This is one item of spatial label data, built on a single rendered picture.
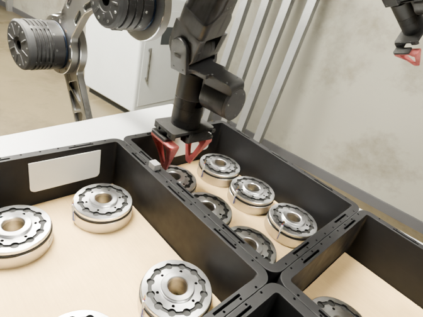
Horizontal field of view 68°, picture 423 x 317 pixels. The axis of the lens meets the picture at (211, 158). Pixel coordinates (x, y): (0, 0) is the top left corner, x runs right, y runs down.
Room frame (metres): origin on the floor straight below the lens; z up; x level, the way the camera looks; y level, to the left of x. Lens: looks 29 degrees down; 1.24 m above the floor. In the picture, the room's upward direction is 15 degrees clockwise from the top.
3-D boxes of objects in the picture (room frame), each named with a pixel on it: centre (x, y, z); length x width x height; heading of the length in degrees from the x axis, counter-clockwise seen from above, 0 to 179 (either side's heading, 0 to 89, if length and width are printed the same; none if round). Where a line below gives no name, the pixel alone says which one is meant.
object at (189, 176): (0.56, 0.07, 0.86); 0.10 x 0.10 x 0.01
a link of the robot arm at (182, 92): (0.56, 0.06, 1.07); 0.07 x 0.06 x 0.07; 58
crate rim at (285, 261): (0.54, -0.06, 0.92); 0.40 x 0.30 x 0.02; 51
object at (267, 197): (0.60, -0.11, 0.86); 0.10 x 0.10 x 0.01
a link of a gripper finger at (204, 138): (0.58, 0.06, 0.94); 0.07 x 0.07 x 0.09; 50
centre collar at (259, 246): (0.41, -0.10, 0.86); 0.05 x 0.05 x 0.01
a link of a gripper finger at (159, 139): (0.55, 0.08, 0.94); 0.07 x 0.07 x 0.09; 50
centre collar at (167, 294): (0.30, 0.00, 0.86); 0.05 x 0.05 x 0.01
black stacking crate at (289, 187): (0.54, -0.06, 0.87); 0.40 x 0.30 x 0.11; 51
